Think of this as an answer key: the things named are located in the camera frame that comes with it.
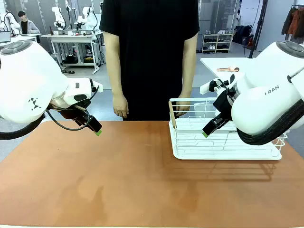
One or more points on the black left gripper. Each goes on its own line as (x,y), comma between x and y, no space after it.
(76,115)

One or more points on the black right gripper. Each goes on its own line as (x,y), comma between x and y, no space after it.
(224,104)

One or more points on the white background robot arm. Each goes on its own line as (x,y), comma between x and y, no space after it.
(86,19)
(58,19)
(9,22)

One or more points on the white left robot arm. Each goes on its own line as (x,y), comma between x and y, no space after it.
(23,78)

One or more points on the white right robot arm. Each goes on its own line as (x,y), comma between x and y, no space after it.
(261,107)

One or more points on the person's left forearm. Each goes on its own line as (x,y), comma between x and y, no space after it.
(189,66)

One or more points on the person's right forearm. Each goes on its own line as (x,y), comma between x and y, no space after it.
(114,66)

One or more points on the person's right hand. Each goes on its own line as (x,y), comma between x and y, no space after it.
(120,105)

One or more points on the person's left hand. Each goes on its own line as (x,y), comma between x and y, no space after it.
(183,107)

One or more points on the white plastic bag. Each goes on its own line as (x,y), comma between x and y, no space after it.
(202,108)

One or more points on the white side table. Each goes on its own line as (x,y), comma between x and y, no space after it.
(213,63)

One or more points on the wooden shoe rack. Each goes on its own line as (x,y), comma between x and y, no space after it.
(217,44)

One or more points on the white background workbench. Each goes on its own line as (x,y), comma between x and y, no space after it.
(71,36)

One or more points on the pair of white shoes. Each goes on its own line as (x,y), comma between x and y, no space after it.
(221,31)

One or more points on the black luggage bags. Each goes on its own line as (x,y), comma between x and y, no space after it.
(242,34)

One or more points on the person in black t-shirt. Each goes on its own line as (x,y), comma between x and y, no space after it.
(149,47)

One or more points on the black vertical stand pole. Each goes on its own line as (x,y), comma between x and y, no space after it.
(259,28)

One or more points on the seated person in grey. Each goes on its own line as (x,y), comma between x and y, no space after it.
(27,26)

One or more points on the olive hanging jacket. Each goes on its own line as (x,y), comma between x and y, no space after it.
(287,22)

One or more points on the orange hanging jacket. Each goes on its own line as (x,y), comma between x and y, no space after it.
(297,23)

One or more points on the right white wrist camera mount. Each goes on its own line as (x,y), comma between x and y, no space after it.
(205,87)

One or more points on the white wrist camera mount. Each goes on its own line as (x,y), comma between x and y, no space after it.
(205,87)
(97,86)

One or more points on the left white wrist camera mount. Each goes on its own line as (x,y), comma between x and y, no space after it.
(97,86)

